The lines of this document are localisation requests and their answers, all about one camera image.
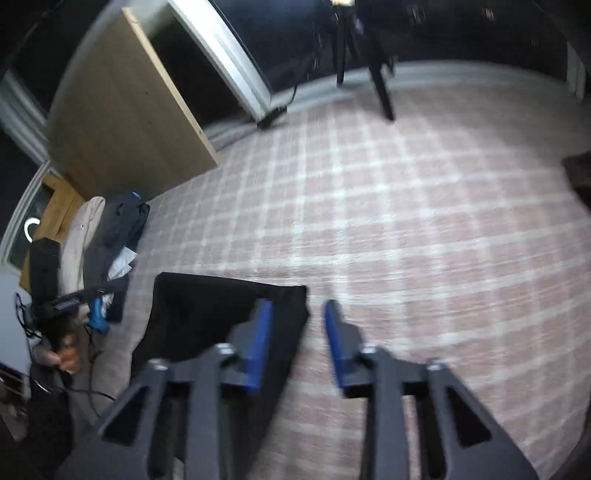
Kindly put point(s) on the pink plaid rug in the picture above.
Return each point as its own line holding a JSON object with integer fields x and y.
{"x": 415, "y": 230}

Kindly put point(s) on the light wooden board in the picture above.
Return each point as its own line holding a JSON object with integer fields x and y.
{"x": 129, "y": 115}

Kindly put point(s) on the blue folded garment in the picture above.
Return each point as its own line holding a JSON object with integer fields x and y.
{"x": 99, "y": 318}

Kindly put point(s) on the white printed folded garment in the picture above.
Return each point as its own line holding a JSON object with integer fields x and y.
{"x": 122, "y": 263}

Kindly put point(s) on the pine plank panel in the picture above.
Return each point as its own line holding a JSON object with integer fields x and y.
{"x": 60, "y": 203}

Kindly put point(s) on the person's left hand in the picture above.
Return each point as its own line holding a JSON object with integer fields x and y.
{"x": 69, "y": 355}

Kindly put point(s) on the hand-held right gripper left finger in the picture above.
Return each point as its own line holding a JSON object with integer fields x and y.
{"x": 258, "y": 341}

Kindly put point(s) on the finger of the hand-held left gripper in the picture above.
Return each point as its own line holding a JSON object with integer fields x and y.
{"x": 87, "y": 297}

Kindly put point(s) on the black cloth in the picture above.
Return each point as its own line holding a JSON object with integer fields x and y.
{"x": 194, "y": 314}

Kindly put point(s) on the beige folded shirt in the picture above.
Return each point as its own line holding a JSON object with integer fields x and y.
{"x": 85, "y": 235}

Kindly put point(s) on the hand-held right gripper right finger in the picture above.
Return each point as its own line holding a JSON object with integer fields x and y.
{"x": 337, "y": 341}

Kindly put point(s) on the dark grey folded garment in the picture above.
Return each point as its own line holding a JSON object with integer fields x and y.
{"x": 115, "y": 226}

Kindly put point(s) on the black tripod legs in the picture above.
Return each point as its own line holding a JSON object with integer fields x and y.
{"x": 383, "y": 92}

